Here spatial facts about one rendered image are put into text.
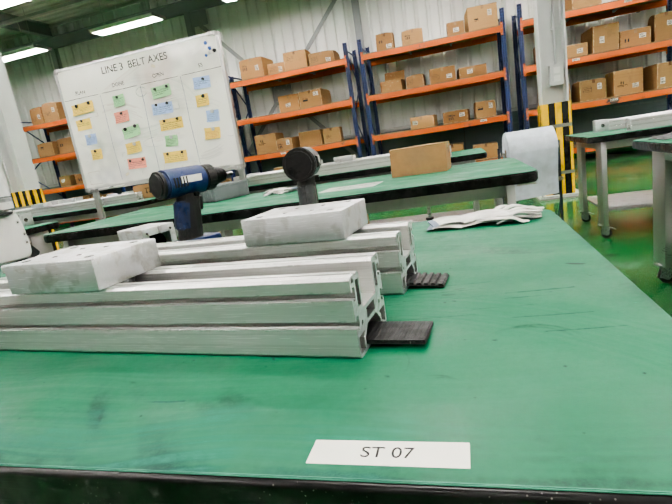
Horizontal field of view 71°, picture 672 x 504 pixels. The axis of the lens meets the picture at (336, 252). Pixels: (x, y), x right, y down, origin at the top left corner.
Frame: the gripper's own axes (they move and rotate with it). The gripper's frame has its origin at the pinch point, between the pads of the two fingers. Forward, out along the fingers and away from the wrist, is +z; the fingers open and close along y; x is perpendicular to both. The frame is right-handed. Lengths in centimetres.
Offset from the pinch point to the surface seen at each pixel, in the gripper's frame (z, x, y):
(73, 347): 2, 46, 24
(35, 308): -3.2, 40.3, 23.6
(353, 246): -4, 80, 5
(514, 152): 8, 96, -347
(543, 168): 24, 117, -353
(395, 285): 2, 85, 5
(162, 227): -5.8, 21.3, -23.9
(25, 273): -8.3, 41.7, 24.5
